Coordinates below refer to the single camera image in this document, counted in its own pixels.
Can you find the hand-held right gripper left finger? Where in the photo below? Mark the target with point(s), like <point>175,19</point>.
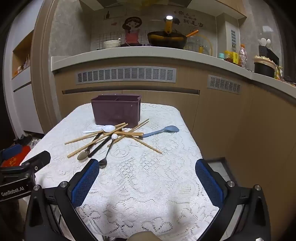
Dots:
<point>85,183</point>

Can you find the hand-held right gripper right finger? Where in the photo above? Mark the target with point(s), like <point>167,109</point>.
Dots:
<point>209,183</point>

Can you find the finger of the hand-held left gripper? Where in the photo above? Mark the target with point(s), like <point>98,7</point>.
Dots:
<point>39,158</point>
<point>11,151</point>

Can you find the metal spoon white ball end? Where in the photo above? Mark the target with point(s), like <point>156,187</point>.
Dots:
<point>103,163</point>

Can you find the wooden chopstick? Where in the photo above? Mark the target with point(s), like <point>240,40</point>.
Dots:
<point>136,134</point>
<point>76,139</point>
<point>143,123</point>
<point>76,152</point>
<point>151,148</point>

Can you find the white plastic spoon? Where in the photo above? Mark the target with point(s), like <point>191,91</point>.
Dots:
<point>108,128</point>

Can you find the blue plastic spoon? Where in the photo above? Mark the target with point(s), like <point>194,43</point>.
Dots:
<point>171,128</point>

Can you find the purple plastic utensil holder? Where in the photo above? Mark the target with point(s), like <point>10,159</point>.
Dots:
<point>115,111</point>

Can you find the red box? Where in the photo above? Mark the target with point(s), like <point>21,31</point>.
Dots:
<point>13,160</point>

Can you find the white lace tablecloth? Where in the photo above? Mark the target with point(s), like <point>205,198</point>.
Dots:
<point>138,185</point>

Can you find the small grey vent grille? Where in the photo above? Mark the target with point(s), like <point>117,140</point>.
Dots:
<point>223,84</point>

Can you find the large grey vent grille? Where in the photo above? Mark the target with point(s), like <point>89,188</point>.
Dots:
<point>124,74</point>

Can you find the black pot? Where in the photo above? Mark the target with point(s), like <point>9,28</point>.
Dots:
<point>264,69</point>

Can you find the yellow jars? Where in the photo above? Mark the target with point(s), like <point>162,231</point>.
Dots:
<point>232,57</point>

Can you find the teal cup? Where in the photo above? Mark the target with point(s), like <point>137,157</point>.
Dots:
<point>221,55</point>

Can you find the clear plastic bottle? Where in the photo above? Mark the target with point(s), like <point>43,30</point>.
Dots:
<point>242,55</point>

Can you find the white bowl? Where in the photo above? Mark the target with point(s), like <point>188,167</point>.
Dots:
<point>112,44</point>

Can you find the kitchen counter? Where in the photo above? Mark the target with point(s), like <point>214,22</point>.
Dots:
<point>138,58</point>

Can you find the glass pot lid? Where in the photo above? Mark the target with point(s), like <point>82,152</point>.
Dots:
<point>203,44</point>

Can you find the white wall shelf cabinet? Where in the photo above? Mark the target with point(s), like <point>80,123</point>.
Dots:
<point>22,69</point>

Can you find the cartoon figure wall sticker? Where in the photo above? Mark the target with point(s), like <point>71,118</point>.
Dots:
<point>132,29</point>

